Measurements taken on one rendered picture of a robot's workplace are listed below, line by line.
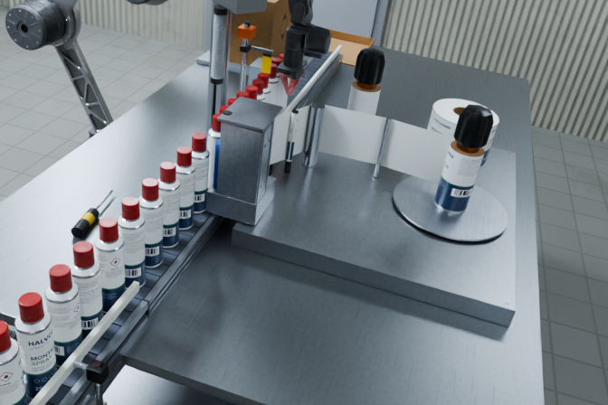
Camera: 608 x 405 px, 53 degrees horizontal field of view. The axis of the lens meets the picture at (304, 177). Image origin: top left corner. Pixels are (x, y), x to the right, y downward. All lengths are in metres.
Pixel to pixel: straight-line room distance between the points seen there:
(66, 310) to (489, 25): 3.78
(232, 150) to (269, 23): 1.06
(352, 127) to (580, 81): 3.07
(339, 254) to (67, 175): 0.78
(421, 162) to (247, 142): 0.55
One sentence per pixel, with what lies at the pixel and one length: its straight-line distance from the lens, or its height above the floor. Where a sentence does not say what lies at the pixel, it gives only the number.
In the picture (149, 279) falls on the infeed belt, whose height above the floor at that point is 0.88.
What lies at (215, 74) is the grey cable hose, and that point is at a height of 1.10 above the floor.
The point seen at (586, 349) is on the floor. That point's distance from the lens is 2.88.
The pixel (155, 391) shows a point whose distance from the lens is 1.99.
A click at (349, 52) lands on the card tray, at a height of 0.83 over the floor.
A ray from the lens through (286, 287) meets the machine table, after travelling 1.41.
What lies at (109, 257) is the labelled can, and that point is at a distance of 1.17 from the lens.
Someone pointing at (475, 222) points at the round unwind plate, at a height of 0.89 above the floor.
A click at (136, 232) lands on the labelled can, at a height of 1.03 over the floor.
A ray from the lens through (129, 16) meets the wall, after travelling 5.23.
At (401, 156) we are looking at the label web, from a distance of 1.73.
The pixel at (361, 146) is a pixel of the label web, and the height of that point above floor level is 0.96.
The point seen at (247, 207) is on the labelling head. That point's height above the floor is 0.93.
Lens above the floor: 1.76
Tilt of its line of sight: 31 degrees down
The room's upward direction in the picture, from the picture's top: 9 degrees clockwise
